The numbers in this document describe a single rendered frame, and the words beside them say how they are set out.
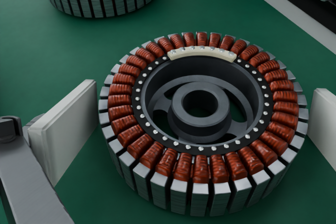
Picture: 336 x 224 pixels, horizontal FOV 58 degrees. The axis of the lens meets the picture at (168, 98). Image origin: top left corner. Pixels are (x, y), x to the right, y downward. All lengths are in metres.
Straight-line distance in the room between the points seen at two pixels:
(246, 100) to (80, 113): 0.10
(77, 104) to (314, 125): 0.13
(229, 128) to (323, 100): 0.05
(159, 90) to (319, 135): 0.10
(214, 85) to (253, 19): 0.12
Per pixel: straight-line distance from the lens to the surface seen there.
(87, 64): 0.24
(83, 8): 0.28
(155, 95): 0.19
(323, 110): 0.18
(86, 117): 0.18
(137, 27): 0.27
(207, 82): 0.20
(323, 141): 0.18
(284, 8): 0.31
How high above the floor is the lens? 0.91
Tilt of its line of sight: 50 degrees down
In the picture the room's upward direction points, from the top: 2 degrees counter-clockwise
